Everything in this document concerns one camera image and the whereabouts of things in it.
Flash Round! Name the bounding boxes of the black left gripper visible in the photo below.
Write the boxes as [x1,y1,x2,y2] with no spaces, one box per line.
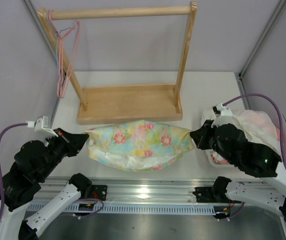
[37,126,90,180]

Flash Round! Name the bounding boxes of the floral pastel skirt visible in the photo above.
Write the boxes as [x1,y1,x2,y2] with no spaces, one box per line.
[85,120,195,172]

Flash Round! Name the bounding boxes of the pink wire hanger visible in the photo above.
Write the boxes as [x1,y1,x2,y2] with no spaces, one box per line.
[46,9,82,99]

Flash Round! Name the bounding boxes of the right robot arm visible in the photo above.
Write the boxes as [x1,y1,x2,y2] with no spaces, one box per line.
[189,120,286,222]

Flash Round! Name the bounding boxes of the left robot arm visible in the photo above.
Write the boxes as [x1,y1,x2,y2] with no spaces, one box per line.
[0,128,92,240]

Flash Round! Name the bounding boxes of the white plastic laundry basket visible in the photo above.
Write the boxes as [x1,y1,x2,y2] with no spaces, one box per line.
[205,149,237,169]

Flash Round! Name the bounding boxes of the wooden clothes rack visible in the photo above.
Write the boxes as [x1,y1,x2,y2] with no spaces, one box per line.
[36,1,198,125]

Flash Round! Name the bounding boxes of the white crumpled garment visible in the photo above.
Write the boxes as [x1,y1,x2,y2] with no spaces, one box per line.
[200,104,284,156]

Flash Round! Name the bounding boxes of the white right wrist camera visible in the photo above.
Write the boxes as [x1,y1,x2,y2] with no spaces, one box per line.
[211,103,234,128]

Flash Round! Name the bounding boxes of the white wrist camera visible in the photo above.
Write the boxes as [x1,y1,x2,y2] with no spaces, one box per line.
[25,115,59,138]
[211,103,234,128]

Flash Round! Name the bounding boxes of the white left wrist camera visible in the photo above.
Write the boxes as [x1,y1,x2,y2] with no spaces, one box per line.
[25,115,59,138]

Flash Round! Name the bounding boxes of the aluminium mounting rail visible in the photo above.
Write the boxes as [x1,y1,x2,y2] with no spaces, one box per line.
[35,177,269,204]

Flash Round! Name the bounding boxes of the white slotted cable duct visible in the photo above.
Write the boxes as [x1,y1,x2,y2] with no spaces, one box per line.
[26,202,215,216]

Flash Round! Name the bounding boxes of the blue wire hanger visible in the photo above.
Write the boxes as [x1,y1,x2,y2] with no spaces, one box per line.
[47,10,81,78]

